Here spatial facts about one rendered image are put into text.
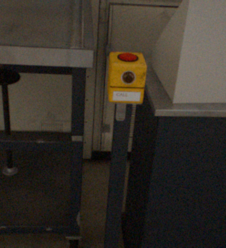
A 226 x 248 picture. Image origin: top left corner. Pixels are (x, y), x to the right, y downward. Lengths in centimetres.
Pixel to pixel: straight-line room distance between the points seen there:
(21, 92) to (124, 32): 55
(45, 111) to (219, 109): 109
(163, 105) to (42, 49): 36
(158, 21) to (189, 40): 80
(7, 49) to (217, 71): 56
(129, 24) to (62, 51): 72
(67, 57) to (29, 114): 90
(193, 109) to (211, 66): 12
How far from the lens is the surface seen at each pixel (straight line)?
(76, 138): 133
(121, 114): 103
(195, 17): 106
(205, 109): 113
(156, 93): 118
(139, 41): 188
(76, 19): 142
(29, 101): 202
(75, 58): 119
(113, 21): 185
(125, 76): 95
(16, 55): 120
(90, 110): 203
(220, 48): 111
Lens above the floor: 126
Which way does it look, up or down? 30 degrees down
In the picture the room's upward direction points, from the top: 5 degrees clockwise
